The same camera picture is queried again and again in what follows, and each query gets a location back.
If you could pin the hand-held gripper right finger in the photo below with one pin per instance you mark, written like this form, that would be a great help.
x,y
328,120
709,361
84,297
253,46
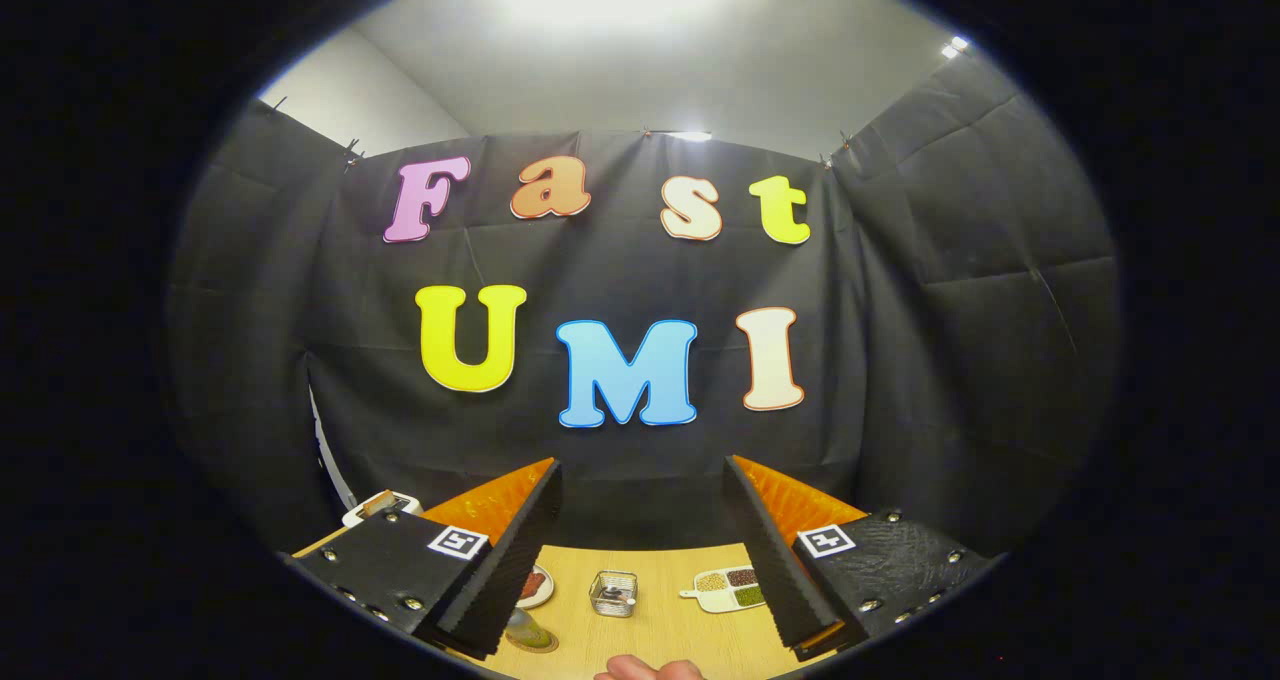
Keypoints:
x,y
775,570

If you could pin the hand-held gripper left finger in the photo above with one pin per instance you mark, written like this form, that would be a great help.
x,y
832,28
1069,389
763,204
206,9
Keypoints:
x,y
510,570

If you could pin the silver bottle with green label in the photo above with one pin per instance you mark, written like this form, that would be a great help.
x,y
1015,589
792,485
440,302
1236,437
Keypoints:
x,y
522,625

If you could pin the brown meat slice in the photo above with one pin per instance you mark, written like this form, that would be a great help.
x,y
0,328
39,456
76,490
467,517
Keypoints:
x,y
532,586

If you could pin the white oval plate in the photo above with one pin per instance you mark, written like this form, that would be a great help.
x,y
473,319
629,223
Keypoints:
x,y
547,580

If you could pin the white divided bean tray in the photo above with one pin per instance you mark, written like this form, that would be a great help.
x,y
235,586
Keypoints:
x,y
722,592

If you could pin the wooden table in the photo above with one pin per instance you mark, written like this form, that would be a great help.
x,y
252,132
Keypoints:
x,y
670,630

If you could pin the white toaster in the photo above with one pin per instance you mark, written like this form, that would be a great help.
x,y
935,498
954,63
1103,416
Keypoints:
x,y
405,503

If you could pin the toast slice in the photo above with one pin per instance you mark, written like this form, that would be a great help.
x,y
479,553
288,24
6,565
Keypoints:
x,y
380,504

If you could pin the black backdrop cloth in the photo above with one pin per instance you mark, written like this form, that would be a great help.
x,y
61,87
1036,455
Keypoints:
x,y
620,260

